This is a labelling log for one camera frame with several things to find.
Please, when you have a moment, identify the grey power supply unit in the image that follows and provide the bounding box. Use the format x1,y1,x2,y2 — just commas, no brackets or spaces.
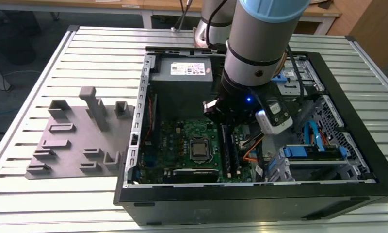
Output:
149,57,222,117

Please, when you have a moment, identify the grey parts rack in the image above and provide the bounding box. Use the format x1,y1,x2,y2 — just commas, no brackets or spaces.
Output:
24,86,136,180

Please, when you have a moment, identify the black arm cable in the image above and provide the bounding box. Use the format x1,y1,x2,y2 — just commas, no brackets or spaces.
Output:
205,0,237,54

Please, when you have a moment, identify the black graphics card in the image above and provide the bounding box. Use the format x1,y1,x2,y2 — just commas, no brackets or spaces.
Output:
164,167,220,184

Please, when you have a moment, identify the blue disk carrier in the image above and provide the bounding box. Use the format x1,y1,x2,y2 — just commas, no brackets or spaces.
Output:
282,144,349,161
272,73,290,85

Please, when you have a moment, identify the blue data wire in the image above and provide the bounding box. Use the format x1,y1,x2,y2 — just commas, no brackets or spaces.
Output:
302,120,325,153

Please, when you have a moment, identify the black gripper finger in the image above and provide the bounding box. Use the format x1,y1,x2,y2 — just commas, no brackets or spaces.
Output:
201,99,229,127

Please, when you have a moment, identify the wooden cabinet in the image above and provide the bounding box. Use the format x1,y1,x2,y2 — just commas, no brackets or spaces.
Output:
328,0,388,71

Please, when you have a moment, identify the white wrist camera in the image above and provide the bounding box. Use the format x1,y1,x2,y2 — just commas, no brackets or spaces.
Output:
254,101,293,135

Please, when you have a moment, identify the orange wire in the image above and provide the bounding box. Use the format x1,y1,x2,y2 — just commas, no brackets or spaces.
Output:
241,145,265,162

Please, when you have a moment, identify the green motherboard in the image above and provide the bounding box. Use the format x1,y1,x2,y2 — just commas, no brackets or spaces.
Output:
140,118,256,184

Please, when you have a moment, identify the thin metal rod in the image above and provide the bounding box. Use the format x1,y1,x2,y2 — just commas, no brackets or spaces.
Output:
170,0,192,32

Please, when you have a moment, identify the dark RAM stick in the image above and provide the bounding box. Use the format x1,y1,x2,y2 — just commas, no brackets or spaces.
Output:
220,123,233,177
230,131,241,174

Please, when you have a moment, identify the silver CPU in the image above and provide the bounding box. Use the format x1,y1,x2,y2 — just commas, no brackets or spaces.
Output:
190,142,209,156

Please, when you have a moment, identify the silver disk bay cage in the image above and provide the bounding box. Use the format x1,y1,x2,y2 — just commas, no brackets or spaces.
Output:
270,55,324,110
264,145,371,182

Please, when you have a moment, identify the black office chair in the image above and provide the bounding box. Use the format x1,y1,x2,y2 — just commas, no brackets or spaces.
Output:
0,11,41,65

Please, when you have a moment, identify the black PC case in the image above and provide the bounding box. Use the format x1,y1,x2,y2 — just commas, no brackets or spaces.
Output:
112,45,388,226

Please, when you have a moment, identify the CPU socket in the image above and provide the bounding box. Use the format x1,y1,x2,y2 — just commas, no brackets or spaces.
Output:
189,137,213,165

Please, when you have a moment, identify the wooden desk white frame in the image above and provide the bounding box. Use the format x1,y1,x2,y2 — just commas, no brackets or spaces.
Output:
0,0,343,37

